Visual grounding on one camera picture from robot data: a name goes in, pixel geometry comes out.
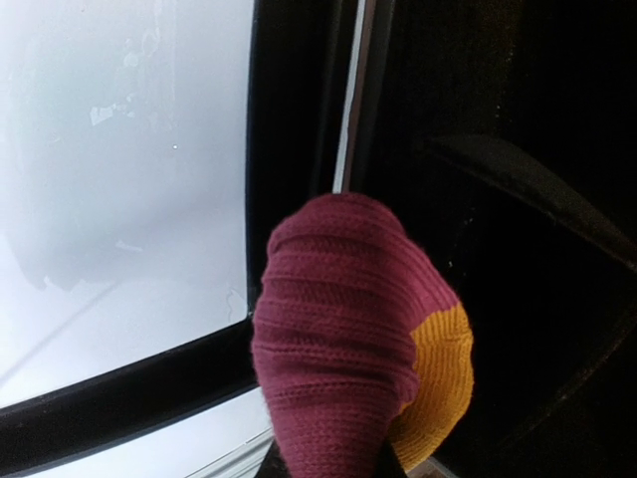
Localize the maroon purple striped sock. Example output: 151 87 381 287
252 193 474 477

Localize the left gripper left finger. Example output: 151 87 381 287
256 441 291 478

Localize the black display box with lid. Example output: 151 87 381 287
1 1 636 477

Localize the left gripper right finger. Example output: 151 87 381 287
380 440 408 478

